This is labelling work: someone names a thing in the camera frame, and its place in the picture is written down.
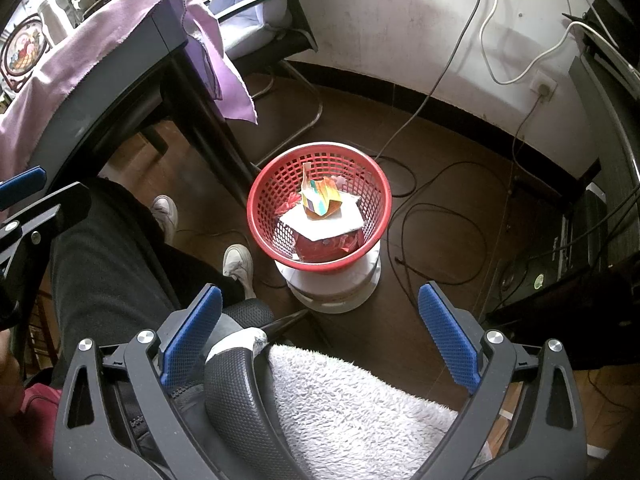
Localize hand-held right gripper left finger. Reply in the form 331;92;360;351
52;284;226;480

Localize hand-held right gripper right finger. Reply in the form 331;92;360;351
410;282;587;480

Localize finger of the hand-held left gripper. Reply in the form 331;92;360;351
0;166;47;211
0;182;92;281

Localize red plastic basket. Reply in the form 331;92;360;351
246;142;393;277

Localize red checkered snack wrapper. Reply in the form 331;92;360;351
292;230;362;263

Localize white paper napkin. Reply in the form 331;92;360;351
277;195;363;242

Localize orange yellow small wrapper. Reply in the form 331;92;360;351
299;162;323;216

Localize person's left forearm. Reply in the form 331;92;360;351
0;330;63;466

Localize white shoe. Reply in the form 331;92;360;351
150;195;179;248
222;244;257;301

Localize person's black trousers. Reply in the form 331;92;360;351
47;177;246;361

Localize black computer tower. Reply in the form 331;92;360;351
487;185;640;341

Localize white fluffy towel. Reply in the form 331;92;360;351
252;327;493;480

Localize white plastic bucket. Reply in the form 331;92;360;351
276;250;382;315

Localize purple printed tablecloth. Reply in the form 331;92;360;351
0;0;259;181

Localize framed embroidery table screen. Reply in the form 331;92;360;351
0;14;51;93

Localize dark dining table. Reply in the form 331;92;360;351
30;10;261;201

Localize grey cable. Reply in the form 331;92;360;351
377;0;493;158

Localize white wall socket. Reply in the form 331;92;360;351
529;71;558;100

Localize black metal desk frame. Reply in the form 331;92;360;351
565;0;640;271

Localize white cable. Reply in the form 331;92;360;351
479;0;626;86

